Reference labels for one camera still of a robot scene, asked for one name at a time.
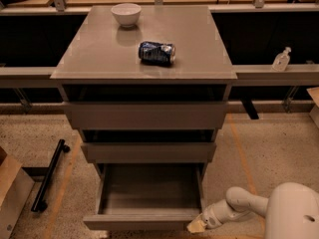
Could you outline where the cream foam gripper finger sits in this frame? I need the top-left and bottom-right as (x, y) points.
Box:
(186, 214), (207, 234)

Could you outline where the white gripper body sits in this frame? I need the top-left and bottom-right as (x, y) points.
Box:
(202, 205), (222, 229)

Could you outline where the grey bottom drawer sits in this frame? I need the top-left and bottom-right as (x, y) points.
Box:
(84, 163), (204, 231)

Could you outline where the grey drawer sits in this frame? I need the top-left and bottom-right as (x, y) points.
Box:
(82, 142), (216, 163)
(63, 102), (226, 130)
(84, 163), (204, 231)

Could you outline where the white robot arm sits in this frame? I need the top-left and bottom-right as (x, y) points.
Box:
(187, 182), (319, 239)

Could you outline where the grey middle drawer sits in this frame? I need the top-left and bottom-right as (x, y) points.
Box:
(82, 142), (216, 163)

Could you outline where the grey drawer cabinet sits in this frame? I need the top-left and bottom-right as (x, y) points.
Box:
(50, 5), (238, 171)

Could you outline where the grey top drawer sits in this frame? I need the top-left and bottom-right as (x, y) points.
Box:
(63, 102), (226, 130)

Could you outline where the black metal bar stand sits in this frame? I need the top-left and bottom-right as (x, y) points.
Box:
(31, 139), (70, 212)

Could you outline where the crushed blue soda can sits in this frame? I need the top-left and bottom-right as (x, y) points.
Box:
(138, 41), (175, 65)

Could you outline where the brown cardboard box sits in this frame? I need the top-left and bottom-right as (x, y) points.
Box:
(0, 147), (34, 239)

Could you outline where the white ceramic bowl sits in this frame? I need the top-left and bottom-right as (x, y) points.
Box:
(111, 3), (142, 27)

